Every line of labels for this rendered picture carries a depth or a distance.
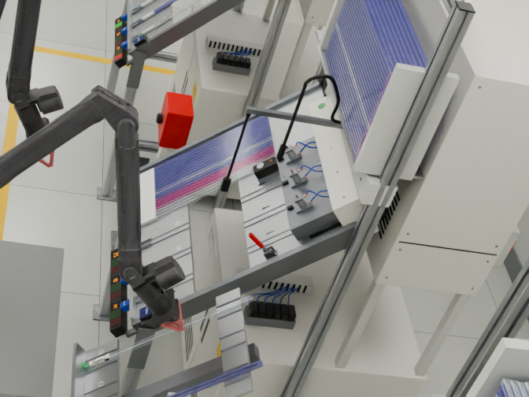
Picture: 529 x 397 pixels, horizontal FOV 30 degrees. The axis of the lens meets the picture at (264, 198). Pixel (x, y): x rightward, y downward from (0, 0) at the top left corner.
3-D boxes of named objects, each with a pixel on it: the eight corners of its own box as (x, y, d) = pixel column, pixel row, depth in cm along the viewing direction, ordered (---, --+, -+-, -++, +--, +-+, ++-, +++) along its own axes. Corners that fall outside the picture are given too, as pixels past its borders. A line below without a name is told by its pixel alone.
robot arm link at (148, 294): (127, 278, 249) (131, 293, 244) (151, 265, 248) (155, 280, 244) (142, 294, 253) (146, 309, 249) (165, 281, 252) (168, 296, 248)
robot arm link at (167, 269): (120, 255, 249) (120, 272, 241) (159, 233, 248) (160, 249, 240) (146, 291, 254) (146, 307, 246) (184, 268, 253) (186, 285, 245)
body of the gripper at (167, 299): (176, 291, 258) (161, 274, 253) (178, 320, 250) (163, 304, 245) (154, 301, 259) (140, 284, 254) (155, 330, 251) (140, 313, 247)
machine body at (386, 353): (184, 479, 333) (229, 359, 296) (175, 324, 386) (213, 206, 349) (363, 491, 350) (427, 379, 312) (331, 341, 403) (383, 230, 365)
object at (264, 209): (258, 281, 278) (249, 270, 275) (238, 139, 328) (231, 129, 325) (364, 234, 271) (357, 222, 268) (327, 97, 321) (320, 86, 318)
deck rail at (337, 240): (142, 338, 286) (131, 325, 282) (142, 332, 287) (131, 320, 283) (366, 239, 270) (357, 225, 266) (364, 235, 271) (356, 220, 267)
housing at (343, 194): (353, 243, 273) (331, 210, 264) (325, 136, 310) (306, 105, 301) (379, 231, 271) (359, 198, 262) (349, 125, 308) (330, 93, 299)
